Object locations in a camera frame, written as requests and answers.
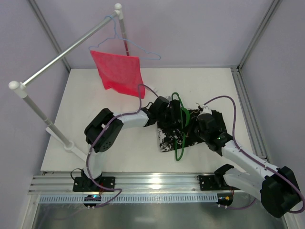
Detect purple cable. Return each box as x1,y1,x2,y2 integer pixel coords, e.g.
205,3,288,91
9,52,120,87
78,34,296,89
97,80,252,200
86,83,159,210
203,95,305,213

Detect aluminium side rail frame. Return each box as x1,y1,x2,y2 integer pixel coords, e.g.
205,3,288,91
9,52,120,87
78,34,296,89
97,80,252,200
231,67,268,161

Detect red cloth towel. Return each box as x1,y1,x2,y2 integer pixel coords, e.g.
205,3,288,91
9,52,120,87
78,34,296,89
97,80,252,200
90,50,145,99

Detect perforated cable duct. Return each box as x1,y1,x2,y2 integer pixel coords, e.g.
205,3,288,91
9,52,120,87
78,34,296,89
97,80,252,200
38,193,218,204

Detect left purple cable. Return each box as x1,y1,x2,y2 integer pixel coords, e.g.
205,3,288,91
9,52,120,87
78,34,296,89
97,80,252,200
86,83,159,210

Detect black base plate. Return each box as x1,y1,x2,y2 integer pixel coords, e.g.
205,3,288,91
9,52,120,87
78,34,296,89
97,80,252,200
72,176,115,192
197,175,238,191

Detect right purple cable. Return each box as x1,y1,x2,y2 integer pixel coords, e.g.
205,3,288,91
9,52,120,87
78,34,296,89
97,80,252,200
203,95,305,213

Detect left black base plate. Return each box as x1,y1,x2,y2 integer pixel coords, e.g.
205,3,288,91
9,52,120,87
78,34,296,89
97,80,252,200
72,176,115,192

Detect black white tie-dye trousers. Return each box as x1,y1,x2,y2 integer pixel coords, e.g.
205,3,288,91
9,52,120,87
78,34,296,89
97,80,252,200
157,109,233,155

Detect aluminium front rail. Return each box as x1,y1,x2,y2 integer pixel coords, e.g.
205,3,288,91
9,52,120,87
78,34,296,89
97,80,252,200
28,172,263,194

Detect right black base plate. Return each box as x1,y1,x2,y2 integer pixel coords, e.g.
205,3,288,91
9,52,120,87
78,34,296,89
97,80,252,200
197,175,238,191

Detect green plastic hanger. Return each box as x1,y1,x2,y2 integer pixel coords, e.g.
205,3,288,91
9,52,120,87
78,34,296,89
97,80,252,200
171,92,190,162

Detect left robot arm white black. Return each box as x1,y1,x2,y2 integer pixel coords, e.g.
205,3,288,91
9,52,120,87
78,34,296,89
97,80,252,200
73,96,189,191

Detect blue wire hanger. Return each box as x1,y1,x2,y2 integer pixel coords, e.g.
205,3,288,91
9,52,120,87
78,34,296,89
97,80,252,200
88,15,161,61

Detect silver white clothes rack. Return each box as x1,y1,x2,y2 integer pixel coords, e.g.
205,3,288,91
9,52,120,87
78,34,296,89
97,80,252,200
9,0,130,161

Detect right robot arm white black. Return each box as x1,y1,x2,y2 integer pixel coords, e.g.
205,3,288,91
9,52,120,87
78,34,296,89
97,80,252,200
183,111,305,218

